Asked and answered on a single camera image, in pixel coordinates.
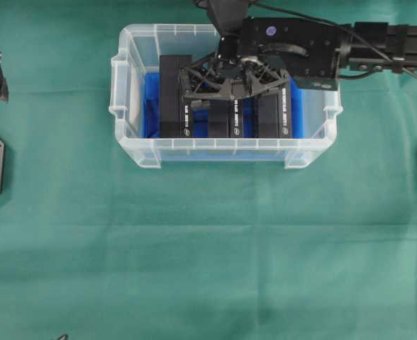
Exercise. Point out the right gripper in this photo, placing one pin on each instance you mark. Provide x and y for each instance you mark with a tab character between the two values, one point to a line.
307	51

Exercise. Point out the black box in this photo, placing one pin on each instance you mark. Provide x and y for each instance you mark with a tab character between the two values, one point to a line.
273	113
225	116
176	116

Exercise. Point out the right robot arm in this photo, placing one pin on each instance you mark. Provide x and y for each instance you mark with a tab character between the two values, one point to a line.
367	48

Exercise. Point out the blue liner in case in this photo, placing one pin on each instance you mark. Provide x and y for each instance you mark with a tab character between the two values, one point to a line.
151	120

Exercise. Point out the clear plastic storage case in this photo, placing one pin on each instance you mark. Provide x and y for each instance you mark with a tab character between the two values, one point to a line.
139	49

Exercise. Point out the green table cloth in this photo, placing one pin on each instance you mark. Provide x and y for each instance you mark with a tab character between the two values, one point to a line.
95	247

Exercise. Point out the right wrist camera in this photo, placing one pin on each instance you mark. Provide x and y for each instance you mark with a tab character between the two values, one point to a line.
227	17

